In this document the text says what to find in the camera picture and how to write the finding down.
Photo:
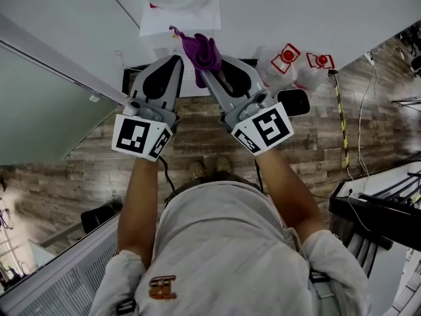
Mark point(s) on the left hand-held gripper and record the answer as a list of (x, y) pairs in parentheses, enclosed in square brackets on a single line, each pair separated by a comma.
[(131, 137)]

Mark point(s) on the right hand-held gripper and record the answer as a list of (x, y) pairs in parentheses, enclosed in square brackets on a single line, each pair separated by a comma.
[(269, 127)]

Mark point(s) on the purple cloth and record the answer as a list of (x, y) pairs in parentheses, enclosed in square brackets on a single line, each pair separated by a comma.
[(204, 54)]

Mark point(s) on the white water dispenser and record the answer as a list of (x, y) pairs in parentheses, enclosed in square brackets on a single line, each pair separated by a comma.
[(154, 25)]

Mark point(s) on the person's right forearm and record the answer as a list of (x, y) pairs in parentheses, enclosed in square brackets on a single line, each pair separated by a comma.
[(292, 196)]

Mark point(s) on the person's left forearm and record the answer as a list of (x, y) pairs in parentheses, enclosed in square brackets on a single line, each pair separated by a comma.
[(141, 202)]

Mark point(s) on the empty jug with red cap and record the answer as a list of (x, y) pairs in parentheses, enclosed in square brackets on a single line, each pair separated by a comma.
[(276, 69), (312, 74)]

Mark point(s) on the person's right brown shoe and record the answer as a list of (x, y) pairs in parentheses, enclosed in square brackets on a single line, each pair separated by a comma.
[(224, 166)]

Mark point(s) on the person's brown shoe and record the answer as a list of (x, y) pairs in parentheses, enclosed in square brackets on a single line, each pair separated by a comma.
[(196, 170), (224, 166)]

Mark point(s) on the person's left brown shoe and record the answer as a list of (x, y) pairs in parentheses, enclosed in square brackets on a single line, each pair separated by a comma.
[(196, 170)]

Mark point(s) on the person's olive trousers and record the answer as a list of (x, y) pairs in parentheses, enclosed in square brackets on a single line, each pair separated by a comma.
[(210, 180)]

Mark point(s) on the yellow black striped pole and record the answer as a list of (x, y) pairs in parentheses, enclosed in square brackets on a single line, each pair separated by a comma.
[(342, 123)]

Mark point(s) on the frosted glass door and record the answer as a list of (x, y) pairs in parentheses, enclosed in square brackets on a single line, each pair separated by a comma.
[(42, 110)]

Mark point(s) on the black bag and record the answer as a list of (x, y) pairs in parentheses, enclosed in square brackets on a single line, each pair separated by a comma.
[(98, 217)]

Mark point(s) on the person's grey shirt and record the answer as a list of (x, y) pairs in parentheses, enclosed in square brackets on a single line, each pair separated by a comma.
[(223, 242)]

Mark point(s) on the black metal rack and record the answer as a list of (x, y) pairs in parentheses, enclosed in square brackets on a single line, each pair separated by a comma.
[(361, 209)]

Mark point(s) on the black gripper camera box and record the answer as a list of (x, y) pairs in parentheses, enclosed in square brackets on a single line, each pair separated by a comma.
[(294, 102)]

